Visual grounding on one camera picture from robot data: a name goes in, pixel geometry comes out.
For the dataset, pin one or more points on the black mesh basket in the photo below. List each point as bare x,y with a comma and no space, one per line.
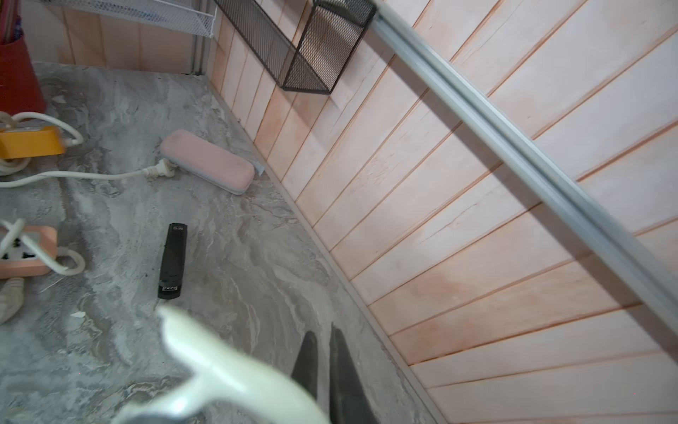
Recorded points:
312,58

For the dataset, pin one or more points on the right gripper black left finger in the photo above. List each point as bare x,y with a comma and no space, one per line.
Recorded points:
306,367

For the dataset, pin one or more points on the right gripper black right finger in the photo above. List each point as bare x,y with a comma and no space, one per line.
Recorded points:
347,400

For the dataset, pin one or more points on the black remote control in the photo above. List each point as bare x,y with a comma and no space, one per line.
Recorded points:
173,262

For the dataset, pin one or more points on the pink power strip front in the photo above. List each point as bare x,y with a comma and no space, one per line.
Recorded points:
21,261

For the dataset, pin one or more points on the yellow power strip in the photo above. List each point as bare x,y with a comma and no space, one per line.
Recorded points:
30,142

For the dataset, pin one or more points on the red pencil cup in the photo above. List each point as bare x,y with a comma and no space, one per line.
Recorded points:
20,88

